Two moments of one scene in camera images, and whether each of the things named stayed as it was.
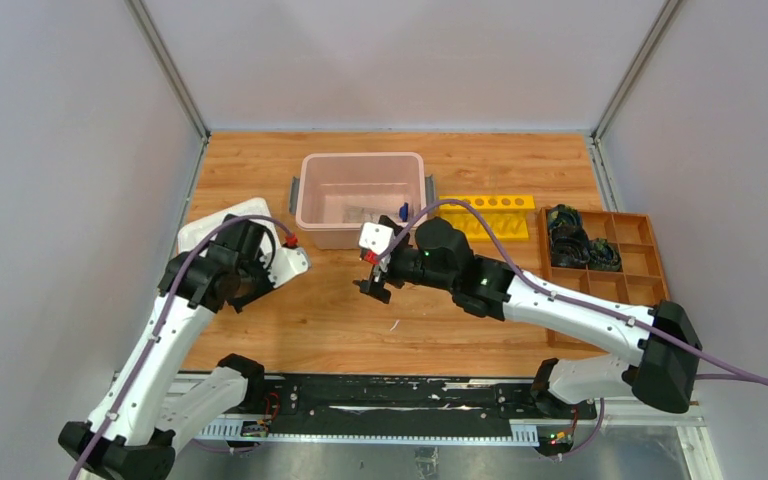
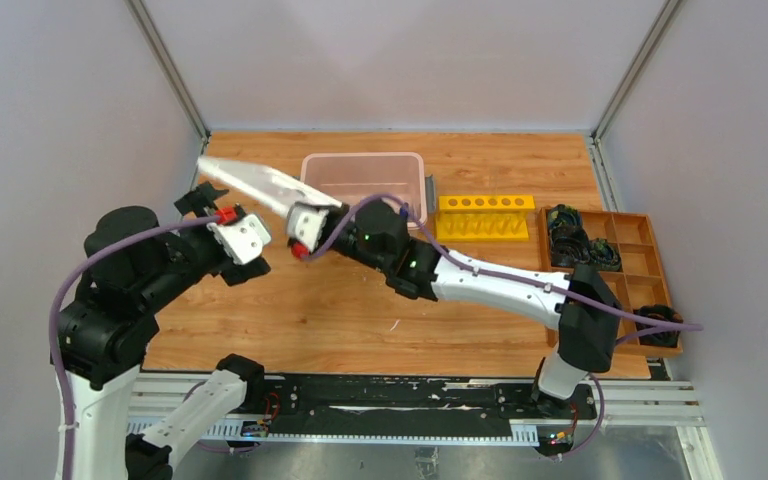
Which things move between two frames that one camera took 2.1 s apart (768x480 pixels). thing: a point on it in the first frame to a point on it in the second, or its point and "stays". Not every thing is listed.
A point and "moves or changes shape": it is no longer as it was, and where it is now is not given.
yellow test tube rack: [508, 216] stays
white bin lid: [193, 237] moves or changes shape
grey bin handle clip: [429, 189] stays
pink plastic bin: [337, 193] stays
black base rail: [409, 405] stays
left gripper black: [247, 295] to [208, 216]
